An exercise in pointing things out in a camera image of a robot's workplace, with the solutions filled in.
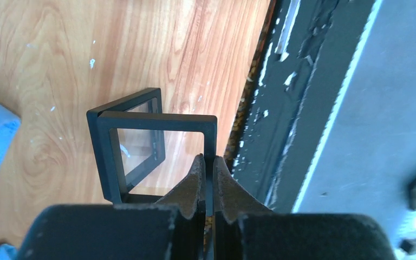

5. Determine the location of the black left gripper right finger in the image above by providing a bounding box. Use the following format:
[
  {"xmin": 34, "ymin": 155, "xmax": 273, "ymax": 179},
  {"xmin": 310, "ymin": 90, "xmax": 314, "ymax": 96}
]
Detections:
[{"xmin": 212, "ymin": 157, "xmax": 395, "ymax": 259}]

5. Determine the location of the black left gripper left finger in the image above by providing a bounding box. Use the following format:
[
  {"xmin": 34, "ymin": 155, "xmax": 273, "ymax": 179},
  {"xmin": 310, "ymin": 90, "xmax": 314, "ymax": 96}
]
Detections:
[{"xmin": 17, "ymin": 154, "xmax": 205, "ymax": 259}]

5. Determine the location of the black square frame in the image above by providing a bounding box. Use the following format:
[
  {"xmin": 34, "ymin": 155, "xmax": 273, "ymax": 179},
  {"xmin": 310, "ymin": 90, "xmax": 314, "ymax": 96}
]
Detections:
[{"xmin": 86, "ymin": 88, "xmax": 217, "ymax": 204}]

